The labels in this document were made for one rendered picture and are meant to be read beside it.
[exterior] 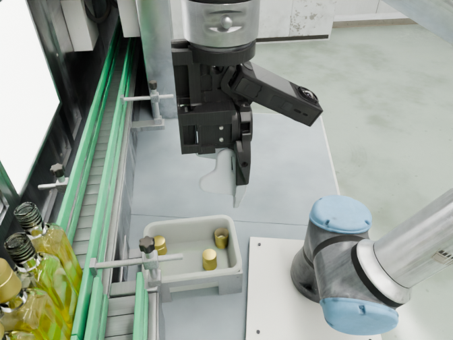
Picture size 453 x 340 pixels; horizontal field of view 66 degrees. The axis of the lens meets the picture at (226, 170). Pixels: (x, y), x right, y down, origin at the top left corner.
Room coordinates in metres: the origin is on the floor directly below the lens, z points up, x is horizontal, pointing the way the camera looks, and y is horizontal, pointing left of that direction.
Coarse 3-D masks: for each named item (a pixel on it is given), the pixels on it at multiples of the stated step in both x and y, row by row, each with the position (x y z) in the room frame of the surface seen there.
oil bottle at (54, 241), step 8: (48, 224) 0.37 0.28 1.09; (56, 224) 0.37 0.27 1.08; (48, 232) 0.35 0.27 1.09; (56, 232) 0.36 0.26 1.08; (64, 232) 0.37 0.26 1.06; (32, 240) 0.33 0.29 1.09; (40, 240) 0.34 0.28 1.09; (48, 240) 0.34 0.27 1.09; (56, 240) 0.35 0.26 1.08; (64, 240) 0.36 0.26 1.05; (40, 248) 0.33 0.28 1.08; (48, 248) 0.33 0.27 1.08; (56, 248) 0.33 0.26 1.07; (64, 248) 0.35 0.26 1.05; (64, 256) 0.34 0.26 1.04; (72, 256) 0.37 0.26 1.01; (64, 264) 0.33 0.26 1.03; (72, 264) 0.36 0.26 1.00; (72, 272) 0.34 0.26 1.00; (80, 272) 0.37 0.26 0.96; (72, 280) 0.33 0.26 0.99; (80, 280) 0.36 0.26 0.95
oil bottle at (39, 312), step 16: (32, 288) 0.26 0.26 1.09; (32, 304) 0.23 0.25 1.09; (48, 304) 0.25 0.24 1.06; (0, 320) 0.21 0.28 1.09; (16, 320) 0.21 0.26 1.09; (32, 320) 0.22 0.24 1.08; (48, 320) 0.23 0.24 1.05; (64, 320) 0.26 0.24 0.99; (48, 336) 0.22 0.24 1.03; (64, 336) 0.24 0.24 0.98
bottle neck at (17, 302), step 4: (20, 292) 0.24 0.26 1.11; (24, 292) 0.25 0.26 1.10; (16, 296) 0.23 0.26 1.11; (20, 296) 0.23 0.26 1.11; (24, 296) 0.24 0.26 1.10; (12, 300) 0.23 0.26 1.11; (16, 300) 0.23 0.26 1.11; (20, 300) 0.23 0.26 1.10; (24, 300) 0.24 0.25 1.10; (0, 304) 0.22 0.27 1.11; (4, 304) 0.22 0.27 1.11; (8, 304) 0.22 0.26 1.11; (12, 304) 0.22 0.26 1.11; (16, 304) 0.23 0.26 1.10; (20, 304) 0.23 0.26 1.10; (4, 308) 0.22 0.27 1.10; (8, 308) 0.22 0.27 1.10; (12, 308) 0.22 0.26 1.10; (16, 308) 0.22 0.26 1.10
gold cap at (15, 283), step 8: (0, 264) 0.24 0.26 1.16; (8, 264) 0.25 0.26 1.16; (0, 272) 0.23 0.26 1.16; (8, 272) 0.24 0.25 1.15; (0, 280) 0.23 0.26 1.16; (8, 280) 0.23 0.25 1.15; (16, 280) 0.24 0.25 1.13; (0, 288) 0.22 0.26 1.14; (8, 288) 0.23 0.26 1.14; (16, 288) 0.23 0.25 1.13; (0, 296) 0.22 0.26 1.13; (8, 296) 0.22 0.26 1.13
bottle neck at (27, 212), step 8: (16, 208) 0.35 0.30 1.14; (24, 208) 0.36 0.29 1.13; (32, 208) 0.35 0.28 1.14; (16, 216) 0.34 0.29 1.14; (24, 216) 0.34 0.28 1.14; (32, 216) 0.34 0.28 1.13; (40, 216) 0.36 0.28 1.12; (24, 224) 0.34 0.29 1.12; (32, 224) 0.34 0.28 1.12; (40, 224) 0.35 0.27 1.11; (24, 232) 0.34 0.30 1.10; (32, 232) 0.34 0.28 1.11; (40, 232) 0.34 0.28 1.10
